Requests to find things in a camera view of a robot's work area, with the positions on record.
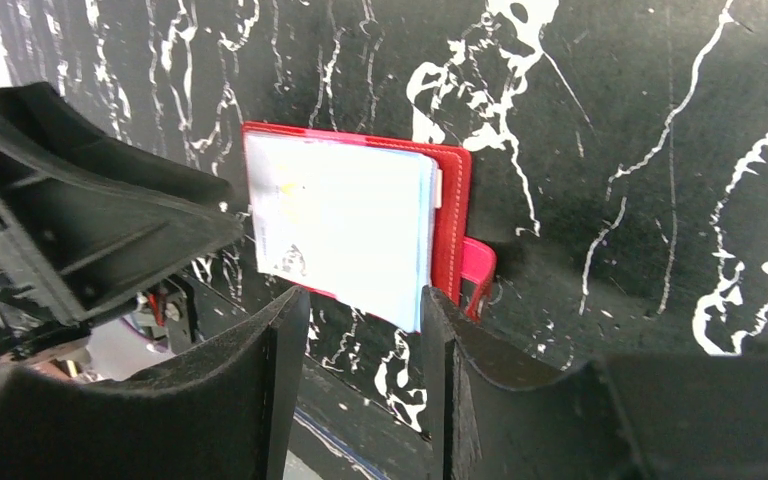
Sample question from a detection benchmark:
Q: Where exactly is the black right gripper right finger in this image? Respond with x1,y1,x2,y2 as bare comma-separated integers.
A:
421,287,768,479

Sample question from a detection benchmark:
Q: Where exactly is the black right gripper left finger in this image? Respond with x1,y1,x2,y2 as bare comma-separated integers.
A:
0,287,310,479

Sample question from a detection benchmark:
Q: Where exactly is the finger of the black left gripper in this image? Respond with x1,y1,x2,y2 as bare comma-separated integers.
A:
0,82,242,325

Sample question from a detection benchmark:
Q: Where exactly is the red leather card holder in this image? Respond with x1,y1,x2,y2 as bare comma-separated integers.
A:
242,121,496,333

